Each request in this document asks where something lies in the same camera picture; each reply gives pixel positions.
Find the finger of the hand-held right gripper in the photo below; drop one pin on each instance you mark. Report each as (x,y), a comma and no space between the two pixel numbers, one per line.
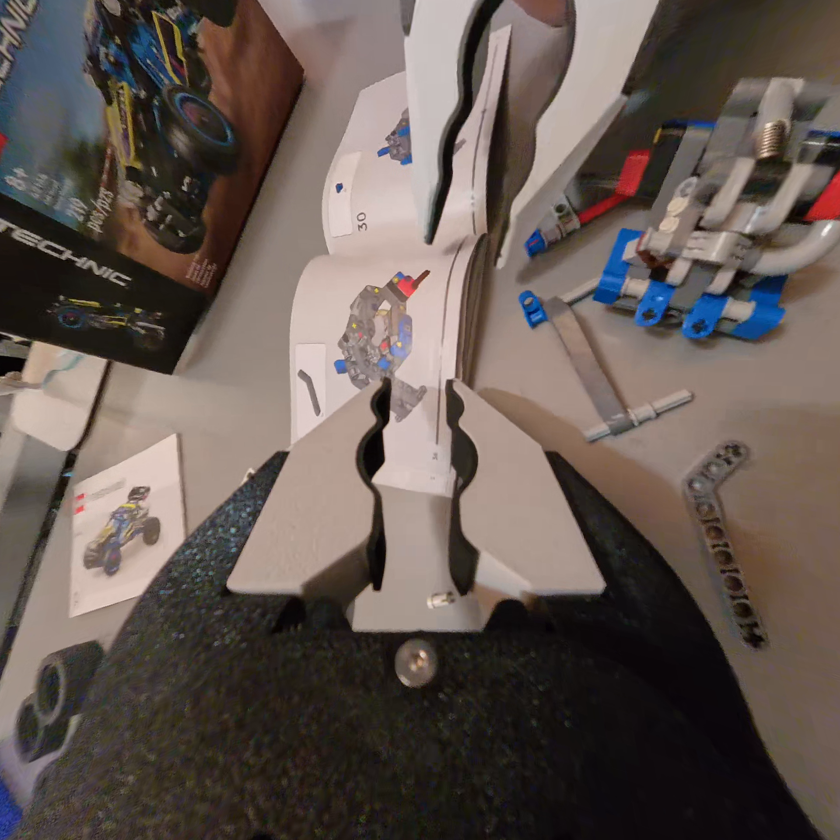
(590,79)
(433,79)

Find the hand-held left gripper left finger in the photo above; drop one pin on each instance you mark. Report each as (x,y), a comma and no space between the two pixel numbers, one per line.
(302,525)

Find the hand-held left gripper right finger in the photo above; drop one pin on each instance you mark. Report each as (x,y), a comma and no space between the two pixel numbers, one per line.
(525,525)

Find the red lego axle with connectors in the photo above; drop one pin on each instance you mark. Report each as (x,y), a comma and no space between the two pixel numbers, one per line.
(564,223)

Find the grey lego beam with axles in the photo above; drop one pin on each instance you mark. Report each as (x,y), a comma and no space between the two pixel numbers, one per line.
(590,367)

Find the partly built lego buggy model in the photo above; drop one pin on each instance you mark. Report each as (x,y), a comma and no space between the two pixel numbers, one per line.
(722,229)

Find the lego instruction booklet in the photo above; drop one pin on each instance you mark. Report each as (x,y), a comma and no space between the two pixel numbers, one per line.
(367,315)

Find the small white lego leaflet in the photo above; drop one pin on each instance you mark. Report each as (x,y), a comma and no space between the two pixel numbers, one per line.
(124,525)

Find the dark grey bent lego beam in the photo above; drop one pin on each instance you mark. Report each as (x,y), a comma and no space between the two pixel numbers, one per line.
(722,544)

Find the small blue lego connector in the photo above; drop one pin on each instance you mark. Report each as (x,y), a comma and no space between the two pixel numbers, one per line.
(533,308)

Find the black rubber lego tire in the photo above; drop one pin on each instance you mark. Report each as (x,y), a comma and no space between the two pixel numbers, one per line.
(29,728)
(69,682)

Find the lego set box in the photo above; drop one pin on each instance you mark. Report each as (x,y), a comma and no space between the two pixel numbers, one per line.
(131,164)

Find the person's right hand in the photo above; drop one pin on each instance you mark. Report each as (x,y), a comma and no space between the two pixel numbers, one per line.
(544,10)

